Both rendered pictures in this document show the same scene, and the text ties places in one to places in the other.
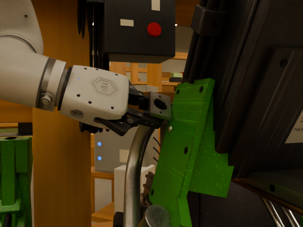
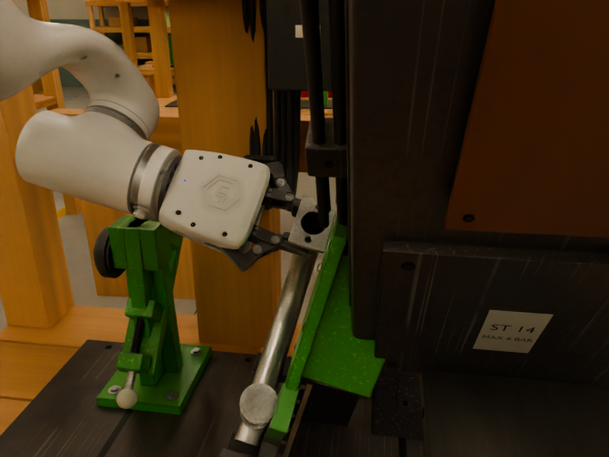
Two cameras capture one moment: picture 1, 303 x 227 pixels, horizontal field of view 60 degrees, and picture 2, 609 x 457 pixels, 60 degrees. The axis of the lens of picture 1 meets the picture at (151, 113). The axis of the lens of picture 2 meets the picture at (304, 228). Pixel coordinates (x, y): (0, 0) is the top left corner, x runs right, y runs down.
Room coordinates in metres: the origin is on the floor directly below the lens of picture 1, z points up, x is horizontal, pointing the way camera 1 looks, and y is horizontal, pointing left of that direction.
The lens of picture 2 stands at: (-0.01, -0.22, 1.45)
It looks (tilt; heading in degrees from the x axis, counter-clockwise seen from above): 23 degrees down; 25
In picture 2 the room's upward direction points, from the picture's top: straight up
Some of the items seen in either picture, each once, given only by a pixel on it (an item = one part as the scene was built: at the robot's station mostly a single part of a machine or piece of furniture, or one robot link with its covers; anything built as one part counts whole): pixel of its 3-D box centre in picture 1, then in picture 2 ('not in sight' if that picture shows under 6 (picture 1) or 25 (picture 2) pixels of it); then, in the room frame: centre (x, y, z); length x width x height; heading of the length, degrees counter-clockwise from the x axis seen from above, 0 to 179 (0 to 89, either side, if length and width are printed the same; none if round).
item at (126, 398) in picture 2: not in sight; (130, 383); (0.43, 0.25, 0.96); 0.06 x 0.03 x 0.06; 16
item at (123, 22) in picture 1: (135, 29); (340, 25); (0.67, 0.04, 1.42); 0.17 x 0.12 x 0.15; 106
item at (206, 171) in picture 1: (196, 145); (346, 306); (0.42, -0.07, 1.17); 0.13 x 0.12 x 0.20; 106
